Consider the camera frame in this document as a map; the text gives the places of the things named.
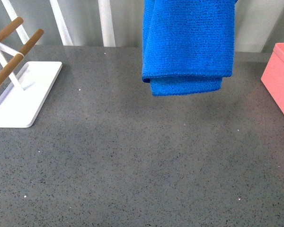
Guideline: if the blue microfiber cloth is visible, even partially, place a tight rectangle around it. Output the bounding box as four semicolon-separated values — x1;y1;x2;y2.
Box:
142;0;236;96

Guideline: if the white rack with wooden bars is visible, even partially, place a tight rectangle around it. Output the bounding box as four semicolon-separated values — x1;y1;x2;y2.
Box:
0;0;63;129

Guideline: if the pink plastic box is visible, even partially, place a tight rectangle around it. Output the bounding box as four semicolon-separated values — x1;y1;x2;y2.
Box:
261;43;284;114

